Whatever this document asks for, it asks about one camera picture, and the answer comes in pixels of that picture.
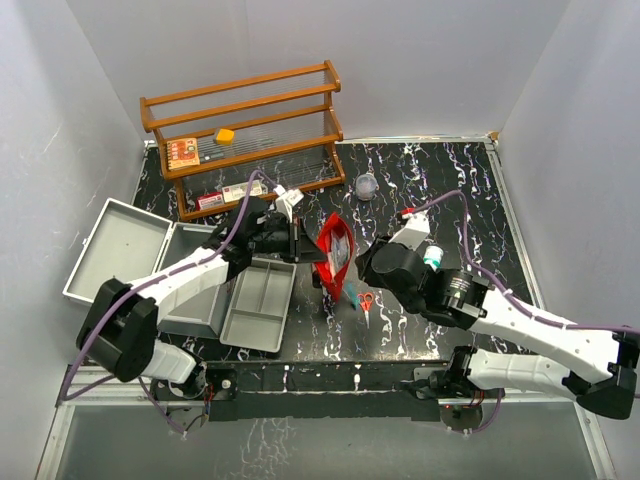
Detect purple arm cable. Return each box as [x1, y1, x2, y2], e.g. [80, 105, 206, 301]
[55, 169, 284, 436]
[399, 189, 640, 434]

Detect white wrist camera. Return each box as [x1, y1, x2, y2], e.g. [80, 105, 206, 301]
[274, 185, 304, 222]
[389, 208, 430, 250]

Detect red first aid pouch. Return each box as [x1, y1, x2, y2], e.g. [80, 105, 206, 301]
[314, 213, 354, 302]

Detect orange patterned box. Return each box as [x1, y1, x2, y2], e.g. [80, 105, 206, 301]
[166, 137, 200, 171]

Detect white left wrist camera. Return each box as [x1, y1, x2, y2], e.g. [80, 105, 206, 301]
[274, 185, 304, 222]

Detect small white bottle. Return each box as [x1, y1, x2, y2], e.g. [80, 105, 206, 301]
[423, 245, 444, 272]

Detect orange small scissors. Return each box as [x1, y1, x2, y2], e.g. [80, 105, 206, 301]
[357, 292, 374, 328]

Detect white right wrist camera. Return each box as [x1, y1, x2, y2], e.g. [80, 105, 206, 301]
[389, 208, 430, 250]

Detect white green medicine box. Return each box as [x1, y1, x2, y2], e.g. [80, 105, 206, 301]
[222, 180, 268, 203]

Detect wooden shelf rack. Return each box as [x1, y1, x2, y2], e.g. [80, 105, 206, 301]
[139, 60, 346, 221]

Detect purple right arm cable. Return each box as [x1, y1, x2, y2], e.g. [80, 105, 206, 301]
[399, 189, 640, 434]

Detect clear round plastic container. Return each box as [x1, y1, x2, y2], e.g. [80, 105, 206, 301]
[355, 173, 379, 201]

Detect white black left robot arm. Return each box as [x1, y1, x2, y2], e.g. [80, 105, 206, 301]
[76, 189, 326, 399]

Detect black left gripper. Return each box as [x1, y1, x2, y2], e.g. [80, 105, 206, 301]
[248, 217, 327, 264]

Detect red white medicine box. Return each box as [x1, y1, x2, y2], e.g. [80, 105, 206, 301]
[197, 192, 225, 211]

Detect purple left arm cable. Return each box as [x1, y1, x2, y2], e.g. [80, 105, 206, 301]
[55, 169, 284, 436]

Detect grey plastic tray insert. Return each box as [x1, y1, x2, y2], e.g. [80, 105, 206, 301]
[219, 257, 297, 353]

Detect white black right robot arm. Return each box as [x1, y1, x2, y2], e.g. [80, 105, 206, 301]
[355, 237, 639, 420]

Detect yellow small box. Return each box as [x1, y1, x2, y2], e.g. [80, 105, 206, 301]
[214, 128, 235, 146]

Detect white teal tube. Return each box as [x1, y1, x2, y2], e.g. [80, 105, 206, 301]
[344, 282, 359, 310]

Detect grey metal case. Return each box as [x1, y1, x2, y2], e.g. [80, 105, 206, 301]
[63, 198, 233, 339]

